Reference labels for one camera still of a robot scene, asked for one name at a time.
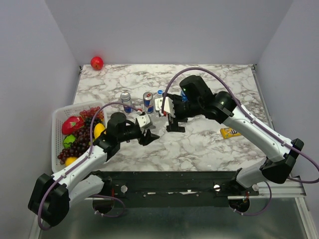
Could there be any clear unlabelled plastic bottle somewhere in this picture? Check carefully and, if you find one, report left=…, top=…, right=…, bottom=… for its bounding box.
left=154, top=89, right=165, bottom=118

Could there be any upright energy drink can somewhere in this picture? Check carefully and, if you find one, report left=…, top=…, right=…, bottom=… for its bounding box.
left=143, top=92, right=154, bottom=114

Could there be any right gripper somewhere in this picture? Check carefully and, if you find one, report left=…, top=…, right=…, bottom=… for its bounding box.
left=165, top=95, right=202, bottom=133

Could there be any yellow candy bag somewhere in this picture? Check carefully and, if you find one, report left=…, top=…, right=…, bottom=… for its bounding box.
left=220, top=127, right=241, bottom=139

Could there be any black mounting rail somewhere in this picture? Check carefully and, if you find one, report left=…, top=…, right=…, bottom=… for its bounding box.
left=91, top=170, right=259, bottom=208

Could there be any dark purple grape bunch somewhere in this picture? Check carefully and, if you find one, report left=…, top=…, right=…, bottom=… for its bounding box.
left=57, top=126, right=91, bottom=165

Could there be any blue labelled plastic bottle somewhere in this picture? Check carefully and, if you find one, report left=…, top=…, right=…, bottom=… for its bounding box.
left=180, top=90, right=188, bottom=102

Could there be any black grape bunch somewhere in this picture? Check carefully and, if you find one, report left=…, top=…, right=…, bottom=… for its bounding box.
left=84, top=118, right=102, bottom=129

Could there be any yellow lemon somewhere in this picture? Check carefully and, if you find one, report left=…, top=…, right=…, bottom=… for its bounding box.
left=65, top=157, right=77, bottom=167

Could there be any white fruit basket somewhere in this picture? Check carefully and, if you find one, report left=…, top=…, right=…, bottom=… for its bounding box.
left=51, top=100, right=105, bottom=173

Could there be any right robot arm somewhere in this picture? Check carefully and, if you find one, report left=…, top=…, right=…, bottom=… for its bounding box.
left=163, top=75, right=304, bottom=195

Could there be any red grape bunch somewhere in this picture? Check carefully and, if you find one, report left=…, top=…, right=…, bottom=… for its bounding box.
left=79, top=107, right=104, bottom=120

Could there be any yellow mango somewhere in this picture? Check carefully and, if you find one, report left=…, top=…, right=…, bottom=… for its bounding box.
left=93, top=123, right=106, bottom=139

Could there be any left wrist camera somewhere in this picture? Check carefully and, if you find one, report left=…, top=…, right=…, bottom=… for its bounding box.
left=136, top=113, right=153, bottom=129

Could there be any red apple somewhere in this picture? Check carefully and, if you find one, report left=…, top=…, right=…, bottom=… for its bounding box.
left=90, top=56, right=104, bottom=71

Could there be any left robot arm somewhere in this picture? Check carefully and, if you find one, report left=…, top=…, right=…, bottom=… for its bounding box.
left=28, top=113, right=159, bottom=231

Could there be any green fruit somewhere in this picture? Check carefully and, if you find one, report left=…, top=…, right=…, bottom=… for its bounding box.
left=63, top=134, right=76, bottom=148

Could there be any red dragon fruit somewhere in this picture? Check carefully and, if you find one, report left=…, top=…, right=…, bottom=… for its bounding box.
left=61, top=116, right=84, bottom=135

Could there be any upside-down energy drink can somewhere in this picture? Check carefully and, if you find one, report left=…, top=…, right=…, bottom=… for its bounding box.
left=120, top=92, right=133, bottom=114

